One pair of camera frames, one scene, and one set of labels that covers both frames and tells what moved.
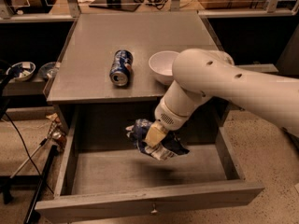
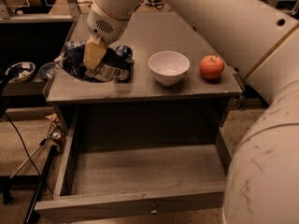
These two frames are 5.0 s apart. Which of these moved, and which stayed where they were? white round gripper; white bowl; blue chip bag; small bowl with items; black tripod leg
Moved: white round gripper; blue chip bag
Stayed: small bowl with items; black tripod leg; white bowl
